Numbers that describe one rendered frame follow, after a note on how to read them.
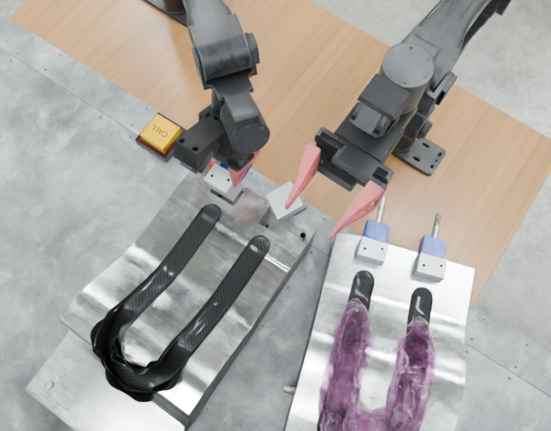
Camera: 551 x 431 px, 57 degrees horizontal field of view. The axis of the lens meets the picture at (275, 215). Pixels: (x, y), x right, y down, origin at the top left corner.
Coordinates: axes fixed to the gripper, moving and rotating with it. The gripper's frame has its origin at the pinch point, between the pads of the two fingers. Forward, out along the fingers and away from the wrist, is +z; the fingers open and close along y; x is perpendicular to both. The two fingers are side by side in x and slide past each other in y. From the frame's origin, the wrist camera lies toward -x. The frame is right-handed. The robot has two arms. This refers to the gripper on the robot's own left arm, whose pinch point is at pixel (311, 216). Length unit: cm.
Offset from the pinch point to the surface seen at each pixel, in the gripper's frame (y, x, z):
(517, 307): 61, 121, -51
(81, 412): -16, 32, 40
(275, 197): -10.9, 27.9, -7.7
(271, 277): -3.4, 30.6, 4.0
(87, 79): -63, 40, -10
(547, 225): 57, 122, -85
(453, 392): 31.7, 29.7, 2.3
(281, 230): -7.4, 33.2, -4.7
